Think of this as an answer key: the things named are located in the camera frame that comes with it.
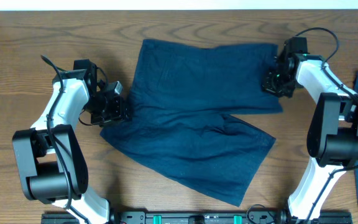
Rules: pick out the dark blue shorts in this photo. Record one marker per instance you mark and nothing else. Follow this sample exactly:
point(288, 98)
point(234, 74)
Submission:
point(185, 104)

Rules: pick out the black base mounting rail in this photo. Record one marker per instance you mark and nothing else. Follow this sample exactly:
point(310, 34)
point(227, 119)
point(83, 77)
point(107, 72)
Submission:
point(252, 216)

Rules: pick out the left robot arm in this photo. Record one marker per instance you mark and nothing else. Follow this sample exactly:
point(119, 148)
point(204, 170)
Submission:
point(52, 168)

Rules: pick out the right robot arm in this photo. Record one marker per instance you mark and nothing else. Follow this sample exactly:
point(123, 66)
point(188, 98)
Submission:
point(332, 139)

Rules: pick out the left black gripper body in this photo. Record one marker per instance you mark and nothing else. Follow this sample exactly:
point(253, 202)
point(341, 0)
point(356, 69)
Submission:
point(117, 109)

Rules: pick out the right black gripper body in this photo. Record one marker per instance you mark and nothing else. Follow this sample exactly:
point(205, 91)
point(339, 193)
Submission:
point(278, 84)

